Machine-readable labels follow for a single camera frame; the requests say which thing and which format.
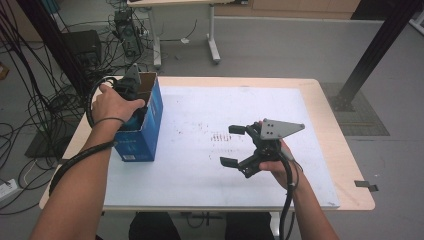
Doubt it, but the dark blue cardboard box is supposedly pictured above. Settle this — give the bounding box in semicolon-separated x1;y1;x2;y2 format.
113;71;164;163

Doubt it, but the black wrist band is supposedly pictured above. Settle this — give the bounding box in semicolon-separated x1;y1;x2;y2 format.
94;116;126;128

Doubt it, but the person's left hand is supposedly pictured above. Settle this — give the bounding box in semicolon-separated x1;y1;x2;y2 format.
90;83;147;126

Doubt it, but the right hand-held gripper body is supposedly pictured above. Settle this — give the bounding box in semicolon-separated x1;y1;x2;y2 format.
237;118;306;179

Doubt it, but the computer tower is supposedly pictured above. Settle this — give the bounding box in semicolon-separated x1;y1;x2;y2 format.
113;9;144;58

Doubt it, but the person's left leg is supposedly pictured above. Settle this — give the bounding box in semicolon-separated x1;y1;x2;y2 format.
128;211;183;240

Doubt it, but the bundle of black floor cables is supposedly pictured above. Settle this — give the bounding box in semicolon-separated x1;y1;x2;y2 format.
0;0;116;216

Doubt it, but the black metal stand post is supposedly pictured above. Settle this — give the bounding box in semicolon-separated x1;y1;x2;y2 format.
14;0;91;99
329;0;424;113

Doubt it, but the white power strip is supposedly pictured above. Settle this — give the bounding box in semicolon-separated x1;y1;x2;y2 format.
0;178;19;201

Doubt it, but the dark grid floor mat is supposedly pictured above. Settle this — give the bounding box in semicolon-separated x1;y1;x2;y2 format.
319;82;390;137

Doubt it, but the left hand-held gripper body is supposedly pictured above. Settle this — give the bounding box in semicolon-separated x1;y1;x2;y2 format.
113;63;145;101

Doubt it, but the left gripper black hose cable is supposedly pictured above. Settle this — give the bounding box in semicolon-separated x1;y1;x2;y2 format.
48;75;118;197

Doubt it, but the person's leg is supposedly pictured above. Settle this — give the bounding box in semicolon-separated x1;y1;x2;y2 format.
224;211;276;240
128;211;183;240

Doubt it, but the black equipment box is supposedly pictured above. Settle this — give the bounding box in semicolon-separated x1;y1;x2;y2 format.
61;29;103;68

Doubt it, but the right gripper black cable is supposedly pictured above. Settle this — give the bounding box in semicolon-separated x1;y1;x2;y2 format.
278;154;301;240

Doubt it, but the white paper sheet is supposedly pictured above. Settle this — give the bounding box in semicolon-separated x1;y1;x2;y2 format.
103;85;341;209

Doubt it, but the white-legged background desk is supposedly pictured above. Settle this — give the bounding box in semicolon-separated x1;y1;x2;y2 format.
126;0;249;69

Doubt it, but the black tape strip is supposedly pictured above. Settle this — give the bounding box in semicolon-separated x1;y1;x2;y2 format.
353;179;380;193

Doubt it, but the black floor base plate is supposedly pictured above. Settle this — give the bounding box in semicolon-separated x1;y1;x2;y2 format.
24;129;78;159

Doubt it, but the person's right hand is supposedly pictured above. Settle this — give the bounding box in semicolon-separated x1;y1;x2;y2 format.
258;138;303;191

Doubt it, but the person's right leg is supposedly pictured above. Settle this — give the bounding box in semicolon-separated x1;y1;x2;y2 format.
224;211;276;240

